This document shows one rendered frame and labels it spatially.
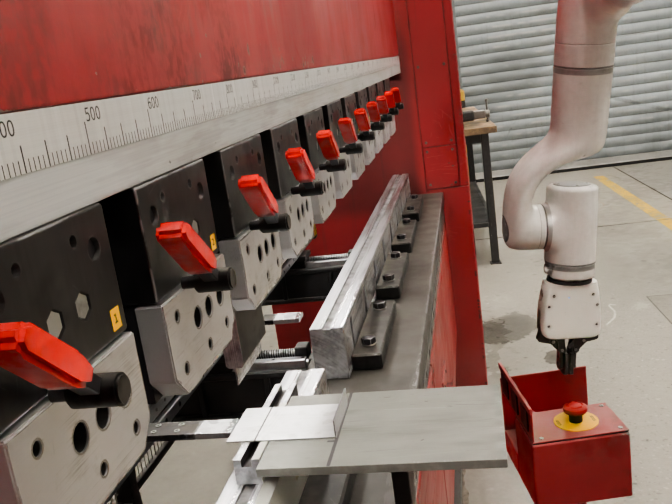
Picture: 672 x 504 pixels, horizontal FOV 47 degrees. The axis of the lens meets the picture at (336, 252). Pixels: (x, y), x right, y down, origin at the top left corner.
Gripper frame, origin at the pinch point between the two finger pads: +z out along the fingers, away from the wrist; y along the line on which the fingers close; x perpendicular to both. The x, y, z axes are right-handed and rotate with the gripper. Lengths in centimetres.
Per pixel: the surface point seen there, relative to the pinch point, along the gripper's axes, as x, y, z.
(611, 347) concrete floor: 197, 90, 78
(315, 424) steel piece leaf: -43, -44, -12
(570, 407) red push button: -10.3, -2.7, 3.8
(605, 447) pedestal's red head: -15.0, 1.5, 8.8
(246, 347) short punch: -45, -52, -23
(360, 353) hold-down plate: 2.6, -36.1, -2.6
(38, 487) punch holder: -90, -58, -33
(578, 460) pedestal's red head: -15.0, -2.8, 10.8
